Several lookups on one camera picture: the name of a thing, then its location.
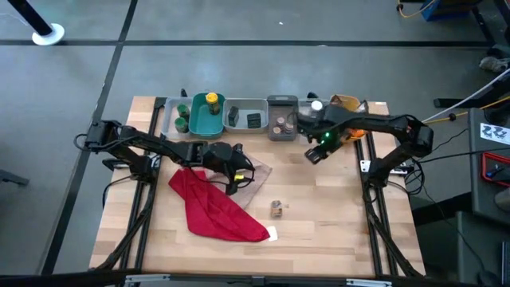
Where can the black table clamp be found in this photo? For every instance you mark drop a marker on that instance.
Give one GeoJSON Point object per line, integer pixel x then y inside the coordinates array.
{"type": "Point", "coordinates": [183, 93]}
{"type": "Point", "coordinates": [312, 95]}

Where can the grey furniture foot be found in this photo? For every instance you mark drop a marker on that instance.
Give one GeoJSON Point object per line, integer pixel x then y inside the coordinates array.
{"type": "Point", "coordinates": [12, 178]}

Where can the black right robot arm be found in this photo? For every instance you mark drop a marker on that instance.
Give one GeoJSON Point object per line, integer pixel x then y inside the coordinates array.
{"type": "Point", "coordinates": [378, 121]}

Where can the smoky grey plastic bin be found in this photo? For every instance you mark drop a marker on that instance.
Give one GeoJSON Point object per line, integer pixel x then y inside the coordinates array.
{"type": "Point", "coordinates": [283, 105]}

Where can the small glass spice jar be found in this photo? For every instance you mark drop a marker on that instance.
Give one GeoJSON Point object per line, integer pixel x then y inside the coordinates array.
{"type": "Point", "coordinates": [277, 209]}
{"type": "Point", "coordinates": [289, 127]}
{"type": "Point", "coordinates": [281, 120]}
{"type": "Point", "coordinates": [277, 130]}

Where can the black pole with white base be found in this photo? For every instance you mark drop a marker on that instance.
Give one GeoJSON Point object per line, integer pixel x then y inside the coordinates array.
{"type": "Point", "coordinates": [48, 35]}

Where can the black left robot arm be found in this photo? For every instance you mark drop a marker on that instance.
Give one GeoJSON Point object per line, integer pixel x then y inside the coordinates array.
{"type": "Point", "coordinates": [159, 145]}

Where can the red box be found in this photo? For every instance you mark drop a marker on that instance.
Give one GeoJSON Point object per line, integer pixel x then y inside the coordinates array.
{"type": "Point", "coordinates": [488, 167]}

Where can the dark jar with yellow lid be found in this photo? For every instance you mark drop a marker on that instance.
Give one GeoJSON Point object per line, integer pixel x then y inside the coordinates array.
{"type": "Point", "coordinates": [213, 104]}

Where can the white tape piece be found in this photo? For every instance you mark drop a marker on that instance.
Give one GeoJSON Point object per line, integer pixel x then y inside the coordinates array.
{"type": "Point", "coordinates": [380, 103]}

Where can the clear packet of brown spice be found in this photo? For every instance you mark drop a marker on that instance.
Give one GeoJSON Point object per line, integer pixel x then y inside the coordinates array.
{"type": "Point", "coordinates": [338, 99]}

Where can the white plastic bin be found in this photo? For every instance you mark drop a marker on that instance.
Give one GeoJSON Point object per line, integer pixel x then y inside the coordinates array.
{"type": "Point", "coordinates": [244, 107]}

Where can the teal plastic bin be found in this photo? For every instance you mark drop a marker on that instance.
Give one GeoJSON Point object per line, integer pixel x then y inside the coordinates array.
{"type": "Point", "coordinates": [201, 123]}

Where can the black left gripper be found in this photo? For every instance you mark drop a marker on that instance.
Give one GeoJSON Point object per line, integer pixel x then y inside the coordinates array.
{"type": "Point", "coordinates": [223, 156]}

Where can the person's shoe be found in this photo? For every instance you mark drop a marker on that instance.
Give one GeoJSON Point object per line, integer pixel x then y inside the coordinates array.
{"type": "Point", "coordinates": [495, 64]}

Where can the blue box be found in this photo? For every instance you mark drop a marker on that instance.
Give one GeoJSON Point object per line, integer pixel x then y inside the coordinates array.
{"type": "Point", "coordinates": [442, 11]}

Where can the white marker tag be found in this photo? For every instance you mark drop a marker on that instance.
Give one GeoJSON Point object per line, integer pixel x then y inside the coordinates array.
{"type": "Point", "coordinates": [494, 133]}

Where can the white-capped spice jar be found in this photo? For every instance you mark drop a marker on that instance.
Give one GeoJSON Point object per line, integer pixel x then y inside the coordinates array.
{"type": "Point", "coordinates": [316, 105]}

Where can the yellow plastic bin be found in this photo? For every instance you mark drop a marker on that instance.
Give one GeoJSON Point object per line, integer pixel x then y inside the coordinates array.
{"type": "Point", "coordinates": [355, 107]}

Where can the white card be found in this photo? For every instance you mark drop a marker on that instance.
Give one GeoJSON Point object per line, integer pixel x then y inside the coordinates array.
{"type": "Point", "coordinates": [272, 233]}

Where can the black side cabinet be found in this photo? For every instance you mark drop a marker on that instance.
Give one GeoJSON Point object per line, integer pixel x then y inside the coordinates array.
{"type": "Point", "coordinates": [478, 191]}

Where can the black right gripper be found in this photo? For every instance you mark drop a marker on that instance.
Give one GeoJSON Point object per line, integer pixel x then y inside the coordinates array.
{"type": "Point", "coordinates": [330, 139]}

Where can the clear plastic bin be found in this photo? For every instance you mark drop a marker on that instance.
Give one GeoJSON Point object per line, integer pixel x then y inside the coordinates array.
{"type": "Point", "coordinates": [304, 103]}
{"type": "Point", "coordinates": [169, 115]}

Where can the red cloth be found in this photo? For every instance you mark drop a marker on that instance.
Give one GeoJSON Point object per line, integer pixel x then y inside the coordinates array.
{"type": "Point", "coordinates": [211, 215]}

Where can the green-capped spice jar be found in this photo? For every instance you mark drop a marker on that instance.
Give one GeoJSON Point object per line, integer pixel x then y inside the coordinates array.
{"type": "Point", "coordinates": [181, 124]}
{"type": "Point", "coordinates": [183, 111]}

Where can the beige cloth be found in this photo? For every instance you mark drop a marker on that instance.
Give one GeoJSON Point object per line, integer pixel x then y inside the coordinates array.
{"type": "Point", "coordinates": [259, 175]}

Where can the black desk frame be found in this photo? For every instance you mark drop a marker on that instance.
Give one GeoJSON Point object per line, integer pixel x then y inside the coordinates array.
{"type": "Point", "coordinates": [494, 28]}

